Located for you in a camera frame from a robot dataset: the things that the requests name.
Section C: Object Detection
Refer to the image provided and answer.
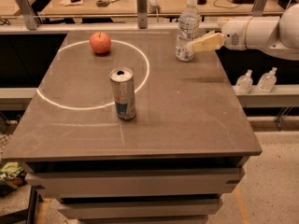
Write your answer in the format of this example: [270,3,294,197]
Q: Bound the small clear bottle right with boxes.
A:
[257,67,278,92]

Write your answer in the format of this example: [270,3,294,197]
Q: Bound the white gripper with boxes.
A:
[186,17,249,52]

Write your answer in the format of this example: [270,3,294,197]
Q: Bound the red apple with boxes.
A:
[90,32,111,54]

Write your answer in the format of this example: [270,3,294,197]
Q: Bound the silver blue drink can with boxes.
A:
[109,67,136,120]

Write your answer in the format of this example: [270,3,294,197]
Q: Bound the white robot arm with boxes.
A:
[187,4,299,61]

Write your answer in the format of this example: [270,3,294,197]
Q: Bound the white power strip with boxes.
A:
[147,0,161,14]

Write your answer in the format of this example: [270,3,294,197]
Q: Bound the small clear bottle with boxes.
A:
[235,69,253,95]
[257,67,278,92]

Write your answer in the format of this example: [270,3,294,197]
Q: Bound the clear plastic water bottle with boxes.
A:
[176,0,200,62]

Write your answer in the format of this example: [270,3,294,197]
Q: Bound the small clear bottle left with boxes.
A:
[235,69,253,95]

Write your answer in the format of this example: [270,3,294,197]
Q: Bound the grey drawer cabinet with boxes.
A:
[27,167,244,223]

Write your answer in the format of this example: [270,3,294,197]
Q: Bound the dark sunglasses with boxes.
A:
[96,0,110,7]

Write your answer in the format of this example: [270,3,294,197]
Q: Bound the green snack bags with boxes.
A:
[0,162,26,197]

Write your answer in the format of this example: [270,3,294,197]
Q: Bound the middle metal post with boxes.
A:
[136,0,148,29]

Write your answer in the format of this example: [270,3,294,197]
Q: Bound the left metal post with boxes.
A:
[15,0,39,30]

